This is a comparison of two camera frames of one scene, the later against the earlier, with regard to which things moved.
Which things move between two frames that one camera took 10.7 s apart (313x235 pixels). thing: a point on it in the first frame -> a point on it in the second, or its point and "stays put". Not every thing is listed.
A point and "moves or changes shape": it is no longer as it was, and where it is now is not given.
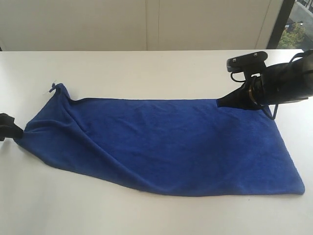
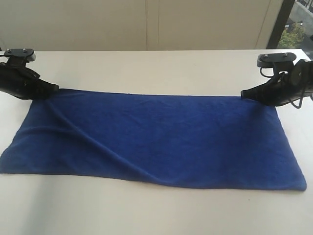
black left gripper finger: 6,120 -> 45,88
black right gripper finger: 238,98 -> 259,90
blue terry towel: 179,146 moves or changes shape
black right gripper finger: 246,106 -> 259,100
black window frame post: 284,14 stays put
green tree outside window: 291,38 stays put
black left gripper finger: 10,131 -> 44,95
